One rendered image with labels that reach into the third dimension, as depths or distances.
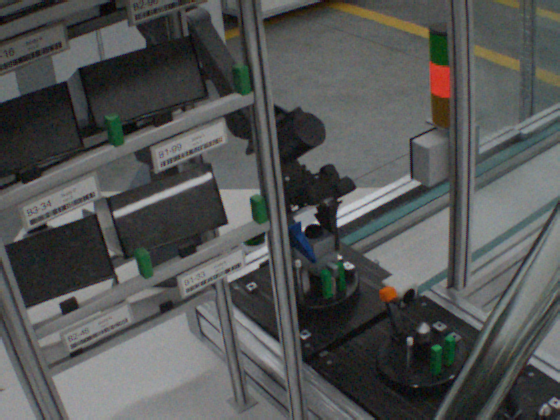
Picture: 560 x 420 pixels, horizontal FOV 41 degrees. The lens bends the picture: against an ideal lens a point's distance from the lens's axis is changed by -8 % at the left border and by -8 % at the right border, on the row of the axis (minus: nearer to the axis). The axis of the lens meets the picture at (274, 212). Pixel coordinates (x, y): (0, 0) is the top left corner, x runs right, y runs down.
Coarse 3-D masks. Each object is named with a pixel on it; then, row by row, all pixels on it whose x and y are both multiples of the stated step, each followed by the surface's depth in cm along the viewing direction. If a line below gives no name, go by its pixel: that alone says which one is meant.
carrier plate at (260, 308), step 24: (360, 264) 140; (240, 288) 138; (264, 288) 138; (360, 288) 135; (264, 312) 132; (360, 312) 129; (384, 312) 129; (312, 336) 126; (336, 336) 125; (312, 360) 123
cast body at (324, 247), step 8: (312, 224) 130; (304, 232) 130; (312, 232) 128; (320, 232) 128; (328, 232) 129; (312, 240) 128; (320, 240) 128; (328, 240) 128; (312, 248) 127; (320, 248) 128; (328, 248) 129; (296, 256) 133; (304, 256) 130; (320, 256) 129; (328, 256) 129; (336, 256) 130; (304, 264) 131; (312, 264) 129; (320, 264) 128; (328, 264) 129; (312, 272) 130; (320, 272) 129; (336, 272) 128
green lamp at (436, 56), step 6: (432, 36) 112; (438, 36) 111; (444, 36) 110; (432, 42) 112; (438, 42) 111; (444, 42) 111; (432, 48) 113; (438, 48) 112; (444, 48) 111; (432, 54) 113; (438, 54) 112; (444, 54) 112; (432, 60) 114; (438, 60) 113; (444, 60) 112; (444, 66) 113
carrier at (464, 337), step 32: (384, 320) 127; (416, 320) 126; (448, 320) 125; (352, 352) 121; (384, 352) 118; (416, 352) 115; (448, 352) 112; (352, 384) 115; (384, 384) 115; (416, 384) 111; (448, 384) 112; (384, 416) 109; (416, 416) 108
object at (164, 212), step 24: (192, 168) 92; (144, 192) 90; (168, 192) 91; (192, 192) 92; (216, 192) 93; (120, 216) 89; (144, 216) 90; (168, 216) 91; (192, 216) 92; (216, 216) 93; (120, 240) 89; (144, 240) 90; (168, 240) 91
